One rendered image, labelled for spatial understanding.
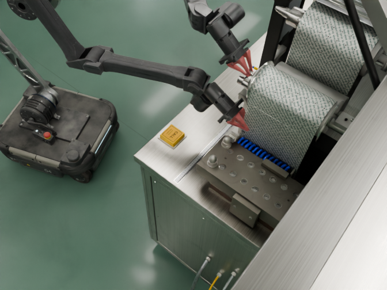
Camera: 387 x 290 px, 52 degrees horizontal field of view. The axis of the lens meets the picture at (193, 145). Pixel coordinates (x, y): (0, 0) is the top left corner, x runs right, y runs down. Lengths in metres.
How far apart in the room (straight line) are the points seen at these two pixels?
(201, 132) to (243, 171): 0.32
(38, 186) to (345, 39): 1.95
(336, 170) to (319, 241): 0.13
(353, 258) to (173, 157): 0.86
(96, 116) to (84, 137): 0.17
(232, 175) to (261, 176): 0.10
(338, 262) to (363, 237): 0.08
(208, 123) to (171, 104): 1.25
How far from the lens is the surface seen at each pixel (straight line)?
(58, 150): 2.43
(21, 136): 2.56
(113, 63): 1.44
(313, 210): 0.62
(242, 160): 1.38
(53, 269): 2.38
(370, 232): 0.89
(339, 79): 1.39
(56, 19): 1.47
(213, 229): 1.53
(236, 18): 1.29
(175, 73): 1.36
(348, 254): 0.85
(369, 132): 0.73
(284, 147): 1.35
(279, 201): 1.33
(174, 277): 2.27
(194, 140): 1.57
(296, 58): 1.43
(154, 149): 1.54
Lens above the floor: 2.18
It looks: 56 degrees down
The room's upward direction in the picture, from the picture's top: 4 degrees clockwise
